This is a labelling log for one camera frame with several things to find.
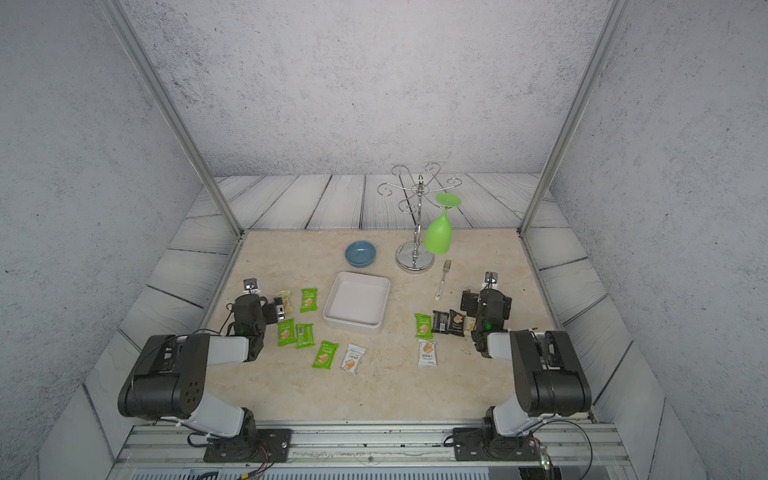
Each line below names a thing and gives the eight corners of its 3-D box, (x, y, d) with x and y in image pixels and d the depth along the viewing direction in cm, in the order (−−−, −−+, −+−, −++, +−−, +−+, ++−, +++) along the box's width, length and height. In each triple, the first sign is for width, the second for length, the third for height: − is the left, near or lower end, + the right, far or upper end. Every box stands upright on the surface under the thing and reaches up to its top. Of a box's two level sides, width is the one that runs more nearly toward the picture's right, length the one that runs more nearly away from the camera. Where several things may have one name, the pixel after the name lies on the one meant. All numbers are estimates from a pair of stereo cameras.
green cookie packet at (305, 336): (297, 349, 92) (296, 346, 90) (297, 328, 96) (295, 325, 95) (314, 345, 93) (313, 343, 91) (312, 324, 97) (311, 321, 96)
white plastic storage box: (322, 328, 96) (319, 320, 92) (338, 279, 109) (336, 271, 105) (382, 336, 94) (382, 328, 90) (391, 285, 107) (391, 277, 103)
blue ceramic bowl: (345, 268, 112) (344, 260, 109) (348, 249, 118) (346, 241, 115) (375, 268, 112) (375, 260, 108) (376, 249, 118) (376, 241, 115)
